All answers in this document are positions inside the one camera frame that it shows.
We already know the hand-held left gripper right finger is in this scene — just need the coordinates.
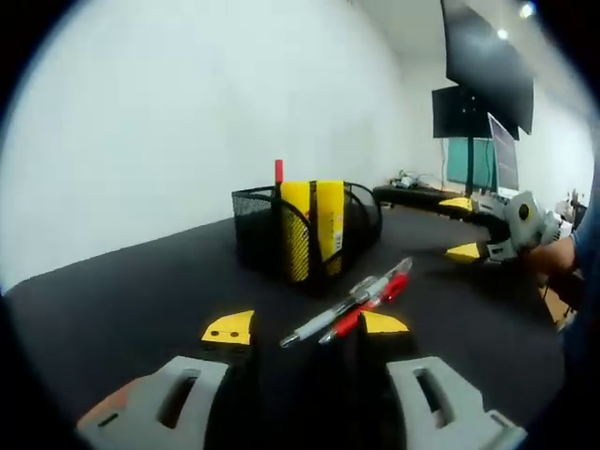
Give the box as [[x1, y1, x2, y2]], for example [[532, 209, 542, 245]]
[[349, 308, 529, 450]]

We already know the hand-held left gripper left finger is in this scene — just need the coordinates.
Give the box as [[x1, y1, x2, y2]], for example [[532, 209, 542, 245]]
[[77, 308, 264, 450]]

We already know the yellow glue stick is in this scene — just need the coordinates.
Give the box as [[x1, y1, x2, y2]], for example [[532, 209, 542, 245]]
[[279, 180, 312, 283], [314, 180, 346, 278]]

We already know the grey pen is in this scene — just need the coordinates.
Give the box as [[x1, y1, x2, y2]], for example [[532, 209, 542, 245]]
[[279, 276, 393, 349]]

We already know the black mesh holder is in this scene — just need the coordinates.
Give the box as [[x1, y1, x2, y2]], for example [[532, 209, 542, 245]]
[[232, 179, 383, 297]]

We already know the person's right hand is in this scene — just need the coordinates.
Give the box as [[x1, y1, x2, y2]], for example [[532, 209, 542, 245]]
[[530, 236, 578, 278]]

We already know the person's left hand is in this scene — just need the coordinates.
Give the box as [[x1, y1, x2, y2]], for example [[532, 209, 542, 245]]
[[86, 377, 158, 419]]

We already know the black monitor stand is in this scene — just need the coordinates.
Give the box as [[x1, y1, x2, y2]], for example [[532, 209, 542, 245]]
[[465, 138, 476, 198]]

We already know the teal screen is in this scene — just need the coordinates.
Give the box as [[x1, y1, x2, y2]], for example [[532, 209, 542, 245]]
[[446, 138, 499, 193]]

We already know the low black bench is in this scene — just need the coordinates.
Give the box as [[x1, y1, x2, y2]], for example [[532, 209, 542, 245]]
[[372, 184, 470, 213]]

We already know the small white device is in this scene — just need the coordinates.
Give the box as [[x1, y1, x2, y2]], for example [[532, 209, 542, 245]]
[[391, 169, 424, 189]]

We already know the tilted lit screen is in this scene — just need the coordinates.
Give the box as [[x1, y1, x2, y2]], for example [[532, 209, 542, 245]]
[[487, 112, 520, 191]]

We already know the small black monitor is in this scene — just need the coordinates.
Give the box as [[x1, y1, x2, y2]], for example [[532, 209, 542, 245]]
[[431, 86, 520, 141]]

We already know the large black wall screen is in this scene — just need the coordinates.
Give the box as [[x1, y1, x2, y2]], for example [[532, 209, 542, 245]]
[[440, 0, 535, 136]]

